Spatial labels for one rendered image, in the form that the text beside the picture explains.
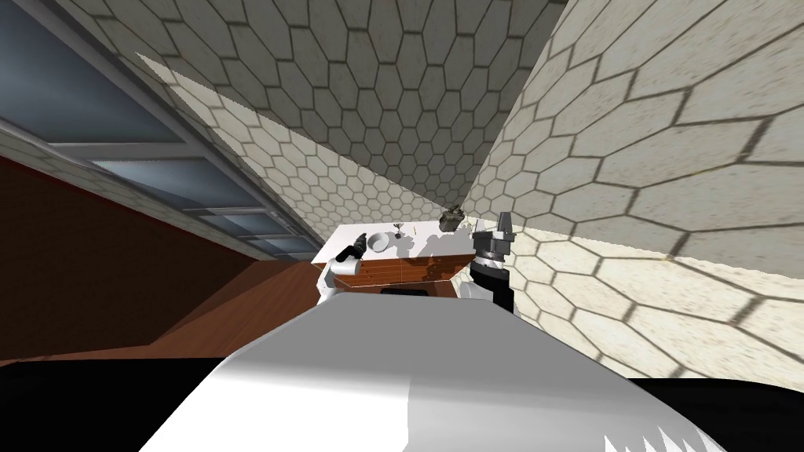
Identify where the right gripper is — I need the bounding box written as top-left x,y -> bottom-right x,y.
473,212 -> 517,260

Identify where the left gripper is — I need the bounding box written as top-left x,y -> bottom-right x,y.
336,232 -> 369,264

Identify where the wooden sink cabinet white top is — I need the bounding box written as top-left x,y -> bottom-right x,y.
312,206 -> 480,297

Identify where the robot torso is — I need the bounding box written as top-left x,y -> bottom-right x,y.
139,286 -> 729,452

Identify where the large grey-framed window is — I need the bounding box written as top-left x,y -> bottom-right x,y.
0,0 -> 325,262

